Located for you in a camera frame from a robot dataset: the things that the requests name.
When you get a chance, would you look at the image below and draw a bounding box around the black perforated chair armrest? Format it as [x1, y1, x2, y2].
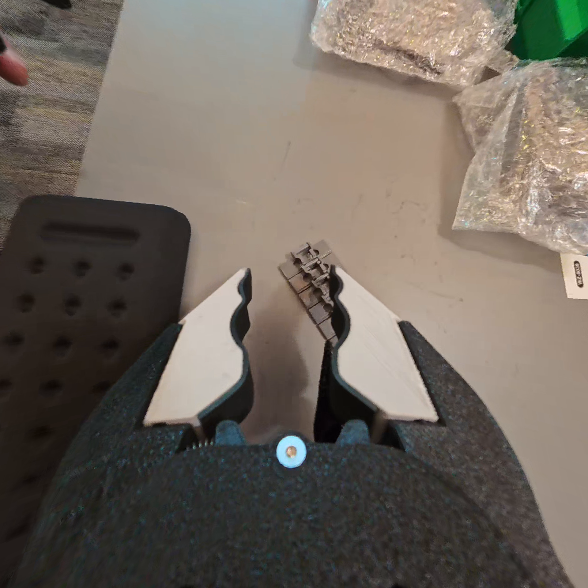
[0, 194, 192, 552]

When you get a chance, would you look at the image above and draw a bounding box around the green storage bin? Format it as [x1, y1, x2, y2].
[505, 0, 588, 61]

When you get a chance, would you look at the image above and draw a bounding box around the crumpled clear plastic bag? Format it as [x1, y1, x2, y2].
[309, 0, 519, 89]
[451, 59, 588, 255]

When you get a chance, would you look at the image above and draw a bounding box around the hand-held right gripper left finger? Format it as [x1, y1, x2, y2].
[142, 268, 254, 435]

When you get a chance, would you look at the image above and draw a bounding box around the grey desk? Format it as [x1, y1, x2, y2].
[76, 0, 588, 588]

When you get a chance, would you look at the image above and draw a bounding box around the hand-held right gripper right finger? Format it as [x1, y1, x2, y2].
[314, 265, 440, 444]

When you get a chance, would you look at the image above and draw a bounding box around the grey track link chain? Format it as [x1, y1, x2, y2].
[277, 239, 341, 341]

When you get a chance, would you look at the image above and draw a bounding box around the person's left hand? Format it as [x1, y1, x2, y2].
[0, 50, 29, 87]

